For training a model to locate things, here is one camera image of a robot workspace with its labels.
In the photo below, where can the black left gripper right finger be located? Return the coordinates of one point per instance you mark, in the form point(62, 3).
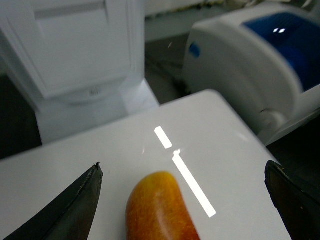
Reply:
point(296, 200)

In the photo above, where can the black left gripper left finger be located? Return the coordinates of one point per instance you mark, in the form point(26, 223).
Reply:
point(70, 215)

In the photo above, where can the dark red mango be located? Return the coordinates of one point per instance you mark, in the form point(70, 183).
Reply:
point(156, 210)

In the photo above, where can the white checkout scale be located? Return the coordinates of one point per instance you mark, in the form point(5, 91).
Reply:
point(217, 160)

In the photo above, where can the white blue label printer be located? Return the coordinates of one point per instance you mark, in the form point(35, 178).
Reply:
point(265, 62)

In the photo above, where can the white receipt printer kiosk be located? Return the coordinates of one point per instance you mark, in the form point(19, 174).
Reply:
point(80, 64)

